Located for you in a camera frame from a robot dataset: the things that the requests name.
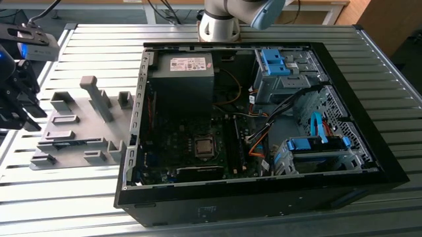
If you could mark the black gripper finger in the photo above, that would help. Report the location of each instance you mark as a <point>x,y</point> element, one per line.
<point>14,118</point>
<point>29,81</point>

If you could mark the dark green RAM stick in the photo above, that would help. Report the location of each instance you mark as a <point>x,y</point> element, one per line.
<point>78,143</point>

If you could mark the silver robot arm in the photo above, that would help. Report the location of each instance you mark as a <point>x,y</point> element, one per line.
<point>218,27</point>

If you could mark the motherboard RAM slot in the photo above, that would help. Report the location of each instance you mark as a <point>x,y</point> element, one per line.
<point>232,145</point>
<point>236,145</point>
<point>228,145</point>

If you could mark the grey plastic parts rack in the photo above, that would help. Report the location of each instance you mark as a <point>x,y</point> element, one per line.
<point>74,159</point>

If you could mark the grey power supply unit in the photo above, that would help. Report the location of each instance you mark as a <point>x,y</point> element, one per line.
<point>185,91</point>

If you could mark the green Dell motherboard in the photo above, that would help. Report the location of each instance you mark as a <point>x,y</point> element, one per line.
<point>171,143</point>

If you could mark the CPU socket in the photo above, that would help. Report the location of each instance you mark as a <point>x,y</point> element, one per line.
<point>195,148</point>

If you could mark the silver CPU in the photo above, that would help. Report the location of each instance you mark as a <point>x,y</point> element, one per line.
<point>205,146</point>

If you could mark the black graphics card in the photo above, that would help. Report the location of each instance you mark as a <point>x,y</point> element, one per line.
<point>199,172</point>

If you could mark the black open PC case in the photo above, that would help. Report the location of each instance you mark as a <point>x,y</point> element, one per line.
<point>230,205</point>

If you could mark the metal optical drive cage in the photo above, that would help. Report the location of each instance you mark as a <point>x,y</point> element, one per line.
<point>290,84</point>

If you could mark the blue disk carrier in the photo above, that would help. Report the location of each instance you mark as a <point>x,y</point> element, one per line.
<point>298,144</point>

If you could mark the wooden desk white legs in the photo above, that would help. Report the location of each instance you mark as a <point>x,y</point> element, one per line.
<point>332,14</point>

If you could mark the metal disk bay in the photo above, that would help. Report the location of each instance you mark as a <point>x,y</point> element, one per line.
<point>330,160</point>

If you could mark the wooden cabinet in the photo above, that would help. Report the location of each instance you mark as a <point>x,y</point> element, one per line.
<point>389,22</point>

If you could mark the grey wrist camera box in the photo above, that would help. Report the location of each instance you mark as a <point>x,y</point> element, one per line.
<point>43,53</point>

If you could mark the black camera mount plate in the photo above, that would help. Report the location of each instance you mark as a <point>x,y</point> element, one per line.
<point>14,39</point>

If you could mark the blue plastic drive bracket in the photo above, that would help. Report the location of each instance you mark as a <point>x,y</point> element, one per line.
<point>272,56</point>
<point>278,70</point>

